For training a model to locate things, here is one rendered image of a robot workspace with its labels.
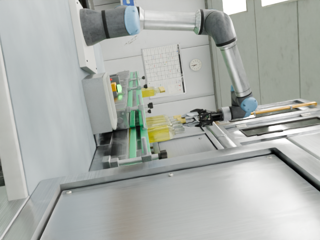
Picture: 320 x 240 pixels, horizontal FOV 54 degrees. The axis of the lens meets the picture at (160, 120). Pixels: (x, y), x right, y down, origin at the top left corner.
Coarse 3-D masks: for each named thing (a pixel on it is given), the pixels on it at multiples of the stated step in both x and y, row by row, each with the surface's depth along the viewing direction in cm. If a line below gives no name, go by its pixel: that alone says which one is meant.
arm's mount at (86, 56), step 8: (72, 0) 120; (72, 8) 120; (80, 8) 130; (72, 16) 120; (72, 24) 121; (80, 24) 123; (80, 32) 121; (80, 40) 121; (80, 48) 121; (88, 48) 133; (80, 56) 121; (88, 56) 129; (80, 64) 121; (88, 64) 126; (88, 72) 138; (96, 72) 146
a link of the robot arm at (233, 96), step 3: (231, 87) 161; (231, 90) 161; (231, 93) 163; (234, 93) 160; (231, 96) 163; (234, 96) 159; (231, 99) 164; (234, 99) 159; (231, 102) 165; (234, 102) 163; (234, 105) 164; (237, 105) 163
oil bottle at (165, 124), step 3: (156, 123) 158; (159, 123) 157; (162, 123) 156; (165, 123) 156; (168, 123) 155; (147, 126) 156; (150, 126) 155; (153, 126) 154; (156, 126) 154; (159, 126) 154; (162, 126) 154; (171, 126) 155
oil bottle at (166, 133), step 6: (168, 126) 152; (150, 132) 148; (156, 132) 148; (162, 132) 148; (168, 132) 149; (174, 132) 150; (150, 138) 149; (156, 138) 149; (162, 138) 149; (168, 138) 149
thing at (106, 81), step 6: (102, 78) 122; (108, 78) 136; (108, 84) 137; (108, 90) 137; (108, 96) 122; (108, 102) 122; (108, 108) 124; (114, 108) 140; (114, 114) 140; (114, 120) 138; (114, 126) 125
